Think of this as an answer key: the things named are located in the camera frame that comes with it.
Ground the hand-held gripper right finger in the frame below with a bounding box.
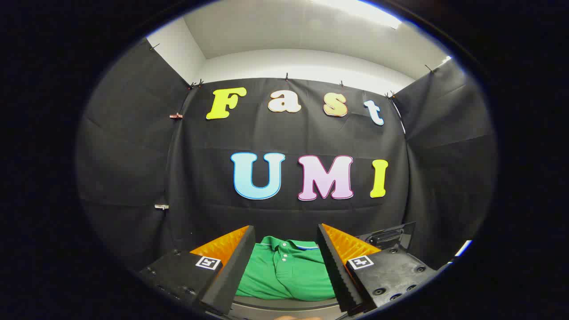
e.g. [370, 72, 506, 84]
[317, 224, 438, 317]

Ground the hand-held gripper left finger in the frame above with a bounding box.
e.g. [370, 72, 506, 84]
[138, 225, 256, 317]

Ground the green polo shirt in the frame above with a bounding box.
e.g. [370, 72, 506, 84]
[236, 236, 336, 301]

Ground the black backdrop cloth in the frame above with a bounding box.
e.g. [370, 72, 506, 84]
[76, 38, 497, 272]

